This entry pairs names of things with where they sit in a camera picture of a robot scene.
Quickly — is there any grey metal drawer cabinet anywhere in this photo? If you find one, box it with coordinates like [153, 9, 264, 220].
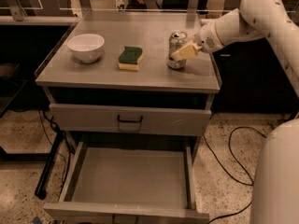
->
[35, 10, 222, 224]

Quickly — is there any clear plastic water bottle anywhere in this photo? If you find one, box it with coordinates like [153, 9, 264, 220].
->
[115, 0, 125, 11]

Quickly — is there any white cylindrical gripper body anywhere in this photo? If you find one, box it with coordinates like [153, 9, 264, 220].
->
[195, 14, 237, 53]

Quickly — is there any closed grey upper drawer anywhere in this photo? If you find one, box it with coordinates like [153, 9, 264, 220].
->
[50, 104, 211, 136]

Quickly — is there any silver 7up soda can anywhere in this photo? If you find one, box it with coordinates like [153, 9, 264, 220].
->
[167, 31, 188, 70]

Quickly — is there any black floor cable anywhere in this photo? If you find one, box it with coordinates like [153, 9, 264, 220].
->
[202, 126, 268, 224]

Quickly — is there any open grey lower drawer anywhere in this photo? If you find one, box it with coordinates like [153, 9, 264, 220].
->
[44, 143, 209, 224]

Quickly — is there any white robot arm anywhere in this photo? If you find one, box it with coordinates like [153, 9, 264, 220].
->
[170, 0, 299, 224]

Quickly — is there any white ceramic bowl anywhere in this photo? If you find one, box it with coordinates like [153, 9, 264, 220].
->
[67, 34, 105, 63]

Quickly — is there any black stand leg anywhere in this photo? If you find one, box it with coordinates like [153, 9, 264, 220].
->
[35, 131, 63, 200]

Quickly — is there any green and yellow sponge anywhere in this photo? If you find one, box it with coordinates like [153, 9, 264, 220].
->
[118, 46, 143, 71]

